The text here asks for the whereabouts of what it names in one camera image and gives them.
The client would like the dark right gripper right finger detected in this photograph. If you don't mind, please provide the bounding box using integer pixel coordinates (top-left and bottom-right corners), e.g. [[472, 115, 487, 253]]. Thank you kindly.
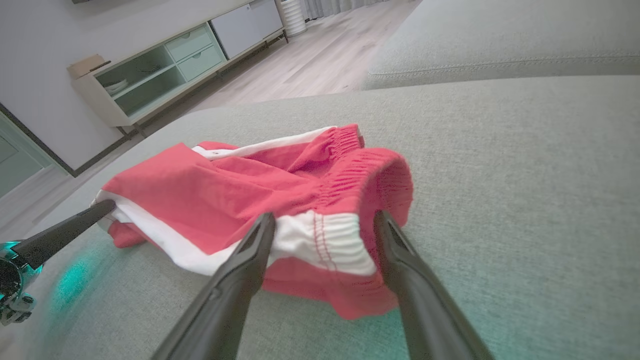
[[372, 209, 496, 360]]

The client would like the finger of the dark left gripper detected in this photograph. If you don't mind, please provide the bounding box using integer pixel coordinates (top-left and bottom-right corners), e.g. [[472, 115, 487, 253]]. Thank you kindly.
[[12, 198, 117, 271]]

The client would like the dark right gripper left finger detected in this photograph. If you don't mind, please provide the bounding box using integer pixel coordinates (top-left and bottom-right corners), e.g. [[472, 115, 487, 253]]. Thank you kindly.
[[150, 212, 277, 360]]

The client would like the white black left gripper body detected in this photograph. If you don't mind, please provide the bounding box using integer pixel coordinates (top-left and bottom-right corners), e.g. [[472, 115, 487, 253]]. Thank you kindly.
[[0, 239, 44, 327]]

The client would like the red shorts white side stripe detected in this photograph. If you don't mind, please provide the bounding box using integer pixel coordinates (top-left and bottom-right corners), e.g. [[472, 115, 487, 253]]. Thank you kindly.
[[91, 123, 415, 321]]

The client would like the pale green door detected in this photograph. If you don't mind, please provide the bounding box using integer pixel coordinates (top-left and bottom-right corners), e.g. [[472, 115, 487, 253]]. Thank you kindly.
[[0, 112, 54, 199]]

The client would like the large grey sofa seat cushion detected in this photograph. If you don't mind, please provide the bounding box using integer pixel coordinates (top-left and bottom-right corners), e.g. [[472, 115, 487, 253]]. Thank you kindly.
[[0, 75, 640, 360]]

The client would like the stack of white plates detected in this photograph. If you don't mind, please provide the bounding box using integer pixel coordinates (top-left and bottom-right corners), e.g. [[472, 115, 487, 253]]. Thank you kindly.
[[104, 77, 132, 97]]

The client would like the brown cardboard box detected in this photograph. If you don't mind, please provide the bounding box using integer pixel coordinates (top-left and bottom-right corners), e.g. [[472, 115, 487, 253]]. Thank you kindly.
[[67, 53, 112, 80]]

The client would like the white low tv cabinet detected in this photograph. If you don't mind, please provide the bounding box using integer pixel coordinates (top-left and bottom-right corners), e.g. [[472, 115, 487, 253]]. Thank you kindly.
[[70, 0, 290, 139]]

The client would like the grey piped sofa cushion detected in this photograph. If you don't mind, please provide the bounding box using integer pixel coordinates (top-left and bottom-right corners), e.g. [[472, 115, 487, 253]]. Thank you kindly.
[[362, 0, 640, 92]]

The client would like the white ribbed cylinder appliance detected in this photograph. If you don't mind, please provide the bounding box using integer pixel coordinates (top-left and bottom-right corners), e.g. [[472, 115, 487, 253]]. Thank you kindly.
[[280, 0, 309, 37]]

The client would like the grey curtain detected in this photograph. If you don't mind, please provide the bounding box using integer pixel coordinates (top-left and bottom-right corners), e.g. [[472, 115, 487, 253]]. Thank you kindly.
[[300, 0, 393, 21]]

